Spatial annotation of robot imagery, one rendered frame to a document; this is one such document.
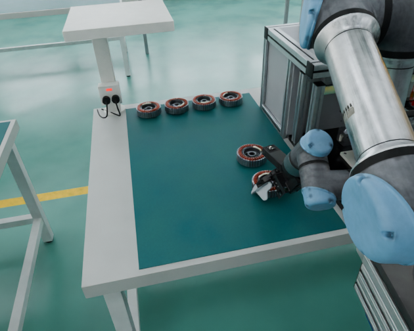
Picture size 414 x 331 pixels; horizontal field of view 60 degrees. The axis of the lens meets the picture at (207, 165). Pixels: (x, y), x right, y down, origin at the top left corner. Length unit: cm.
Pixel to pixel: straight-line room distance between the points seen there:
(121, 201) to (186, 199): 21
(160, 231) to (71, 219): 131
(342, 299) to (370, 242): 142
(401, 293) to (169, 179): 84
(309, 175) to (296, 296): 105
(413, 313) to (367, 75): 36
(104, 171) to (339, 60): 96
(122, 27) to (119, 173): 51
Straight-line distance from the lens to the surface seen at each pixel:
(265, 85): 164
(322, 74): 122
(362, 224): 51
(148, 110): 167
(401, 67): 83
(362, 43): 67
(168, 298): 185
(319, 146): 92
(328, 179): 91
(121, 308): 118
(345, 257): 208
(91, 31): 133
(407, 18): 79
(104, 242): 111
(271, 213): 114
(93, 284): 103
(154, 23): 133
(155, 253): 104
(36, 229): 208
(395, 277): 68
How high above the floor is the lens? 154
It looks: 37 degrees down
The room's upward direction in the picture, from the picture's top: 3 degrees counter-clockwise
